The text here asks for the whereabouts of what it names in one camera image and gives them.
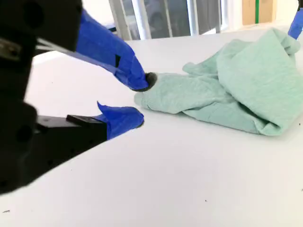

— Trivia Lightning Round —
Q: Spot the white window frame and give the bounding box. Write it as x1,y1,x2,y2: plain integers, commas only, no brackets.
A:
108,0,242,40

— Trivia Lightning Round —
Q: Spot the green t-shirt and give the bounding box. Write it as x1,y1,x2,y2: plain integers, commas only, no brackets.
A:
134,27,303,137

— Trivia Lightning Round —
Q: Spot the brown cardboard box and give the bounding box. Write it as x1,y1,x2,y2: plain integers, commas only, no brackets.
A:
242,0,277,26

